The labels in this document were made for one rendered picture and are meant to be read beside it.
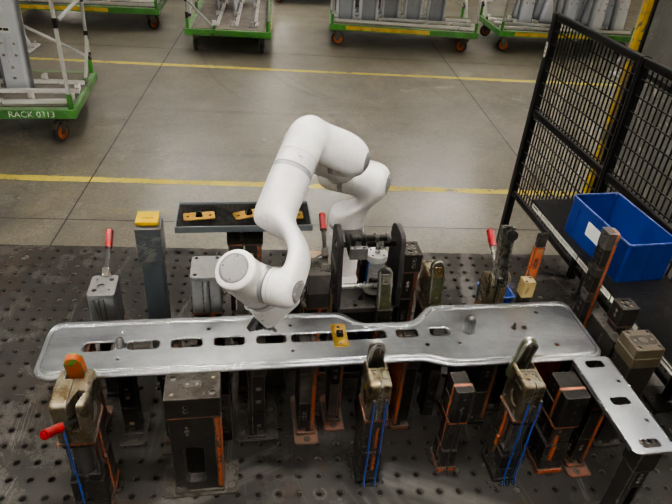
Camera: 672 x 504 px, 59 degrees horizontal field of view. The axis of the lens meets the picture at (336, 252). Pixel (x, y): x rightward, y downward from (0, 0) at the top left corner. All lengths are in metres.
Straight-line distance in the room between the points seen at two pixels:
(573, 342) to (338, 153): 0.78
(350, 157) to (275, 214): 0.30
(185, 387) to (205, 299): 0.29
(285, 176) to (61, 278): 1.25
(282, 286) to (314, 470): 0.62
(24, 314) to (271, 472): 1.02
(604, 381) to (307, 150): 0.89
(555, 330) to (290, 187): 0.83
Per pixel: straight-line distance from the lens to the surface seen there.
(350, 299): 1.69
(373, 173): 1.82
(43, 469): 1.72
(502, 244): 1.66
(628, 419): 1.53
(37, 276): 2.36
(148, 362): 1.47
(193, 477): 1.56
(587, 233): 2.00
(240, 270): 1.14
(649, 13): 4.25
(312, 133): 1.32
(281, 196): 1.24
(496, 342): 1.59
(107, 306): 1.61
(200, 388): 1.35
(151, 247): 1.70
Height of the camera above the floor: 2.00
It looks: 33 degrees down
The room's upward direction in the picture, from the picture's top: 4 degrees clockwise
